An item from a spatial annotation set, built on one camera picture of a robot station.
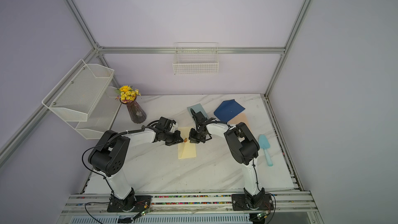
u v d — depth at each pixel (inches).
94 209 28.7
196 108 44.8
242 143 21.2
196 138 33.9
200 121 31.4
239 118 42.3
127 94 34.0
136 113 38.6
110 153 19.1
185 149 36.6
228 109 44.1
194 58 37.4
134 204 28.3
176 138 33.1
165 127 30.8
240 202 28.8
